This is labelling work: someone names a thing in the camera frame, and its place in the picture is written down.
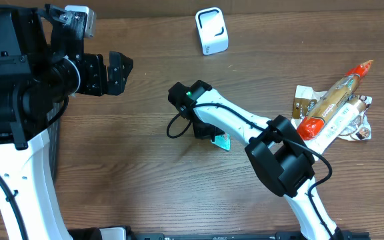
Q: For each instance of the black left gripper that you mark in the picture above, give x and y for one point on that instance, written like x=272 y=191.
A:
x=100 y=86

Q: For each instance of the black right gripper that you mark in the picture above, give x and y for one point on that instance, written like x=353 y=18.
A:
x=203 y=133

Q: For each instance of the white barcode scanner stand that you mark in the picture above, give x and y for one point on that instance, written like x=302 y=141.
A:
x=212 y=30

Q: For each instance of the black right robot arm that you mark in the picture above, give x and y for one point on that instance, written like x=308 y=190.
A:
x=278 y=155

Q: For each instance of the grey plastic mesh basket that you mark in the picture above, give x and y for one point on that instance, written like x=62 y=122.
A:
x=53 y=140

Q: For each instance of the orange spaghetti pack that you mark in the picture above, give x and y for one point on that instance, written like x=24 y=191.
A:
x=332 y=101

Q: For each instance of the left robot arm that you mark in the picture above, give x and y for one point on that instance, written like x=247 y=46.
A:
x=42 y=62

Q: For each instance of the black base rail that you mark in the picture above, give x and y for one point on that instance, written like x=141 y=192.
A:
x=276 y=236

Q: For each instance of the brown cardboard back panel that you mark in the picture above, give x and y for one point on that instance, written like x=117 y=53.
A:
x=178 y=8

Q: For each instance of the beige bread snack bag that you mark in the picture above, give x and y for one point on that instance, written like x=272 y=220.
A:
x=306 y=98

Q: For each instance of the white cream tube brown cap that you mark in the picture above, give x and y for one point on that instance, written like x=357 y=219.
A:
x=348 y=112

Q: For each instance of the light blue snack packet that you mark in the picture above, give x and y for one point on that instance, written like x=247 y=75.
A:
x=222 y=141

